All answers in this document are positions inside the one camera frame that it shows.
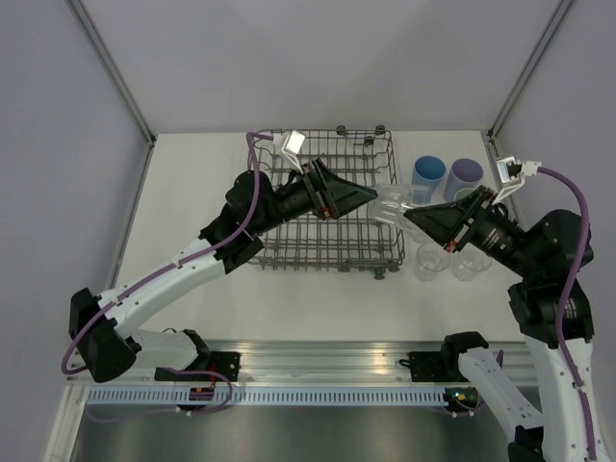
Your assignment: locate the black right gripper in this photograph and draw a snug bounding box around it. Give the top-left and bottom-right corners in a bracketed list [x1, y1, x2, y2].
[406, 182, 543, 277]

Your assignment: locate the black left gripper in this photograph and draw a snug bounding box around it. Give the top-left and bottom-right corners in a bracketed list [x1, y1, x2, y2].
[253, 158, 378, 235]

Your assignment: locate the green plastic cup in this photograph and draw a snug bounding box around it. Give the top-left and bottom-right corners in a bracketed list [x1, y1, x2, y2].
[454, 188, 475, 201]

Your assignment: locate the purple plastic cup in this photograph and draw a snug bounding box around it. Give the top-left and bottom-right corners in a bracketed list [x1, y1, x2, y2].
[443, 158, 484, 202]

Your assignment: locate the clear glass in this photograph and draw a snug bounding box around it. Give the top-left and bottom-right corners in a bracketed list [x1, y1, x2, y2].
[408, 224, 431, 244]
[367, 184, 430, 233]
[414, 243, 450, 282]
[451, 246, 493, 282]

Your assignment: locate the blue plastic cup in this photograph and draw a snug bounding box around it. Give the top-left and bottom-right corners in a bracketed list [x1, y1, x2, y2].
[411, 156, 447, 204]

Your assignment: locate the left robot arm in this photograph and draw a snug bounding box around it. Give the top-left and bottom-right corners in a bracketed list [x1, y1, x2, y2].
[68, 159, 377, 383]

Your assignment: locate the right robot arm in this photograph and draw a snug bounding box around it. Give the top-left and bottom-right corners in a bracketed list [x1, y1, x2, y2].
[404, 187, 610, 461]

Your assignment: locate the grey wire dish rack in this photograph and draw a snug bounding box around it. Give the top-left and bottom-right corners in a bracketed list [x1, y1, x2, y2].
[249, 124, 405, 280]

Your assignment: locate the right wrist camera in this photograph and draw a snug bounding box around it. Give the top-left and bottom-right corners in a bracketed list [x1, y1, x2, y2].
[493, 156, 542, 205]

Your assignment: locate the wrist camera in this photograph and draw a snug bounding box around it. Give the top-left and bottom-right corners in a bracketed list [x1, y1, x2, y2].
[493, 156, 542, 205]
[272, 130, 306, 174]

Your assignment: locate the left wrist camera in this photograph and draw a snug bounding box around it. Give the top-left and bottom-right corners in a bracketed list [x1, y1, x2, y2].
[272, 130, 306, 174]

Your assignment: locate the aluminium frame post right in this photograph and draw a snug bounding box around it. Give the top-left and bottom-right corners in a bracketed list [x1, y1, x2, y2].
[485, 0, 577, 141]

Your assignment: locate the aluminium frame post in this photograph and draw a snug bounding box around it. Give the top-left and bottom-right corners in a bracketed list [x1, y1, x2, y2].
[485, 0, 577, 141]
[65, 0, 156, 147]

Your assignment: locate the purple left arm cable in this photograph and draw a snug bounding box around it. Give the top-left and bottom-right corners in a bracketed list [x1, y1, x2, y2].
[60, 132, 275, 376]

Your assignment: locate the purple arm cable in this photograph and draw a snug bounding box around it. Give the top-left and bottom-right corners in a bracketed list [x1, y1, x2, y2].
[60, 132, 275, 376]
[536, 166, 601, 462]

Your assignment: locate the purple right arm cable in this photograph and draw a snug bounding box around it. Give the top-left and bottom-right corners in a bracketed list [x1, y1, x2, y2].
[536, 166, 601, 462]

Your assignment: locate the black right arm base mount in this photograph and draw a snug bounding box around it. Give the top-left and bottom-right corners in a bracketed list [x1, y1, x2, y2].
[398, 351, 467, 383]

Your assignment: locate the aluminium table front rail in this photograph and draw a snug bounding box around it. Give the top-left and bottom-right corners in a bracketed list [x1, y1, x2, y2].
[69, 339, 593, 386]

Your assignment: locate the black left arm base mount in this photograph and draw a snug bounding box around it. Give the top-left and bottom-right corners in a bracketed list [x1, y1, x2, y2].
[154, 351, 241, 383]

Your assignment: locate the aluminium frame post left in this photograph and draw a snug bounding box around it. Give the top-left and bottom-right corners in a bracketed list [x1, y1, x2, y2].
[65, 0, 156, 147]

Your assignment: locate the white slotted cable duct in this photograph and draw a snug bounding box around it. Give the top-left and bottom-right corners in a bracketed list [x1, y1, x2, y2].
[87, 386, 447, 407]

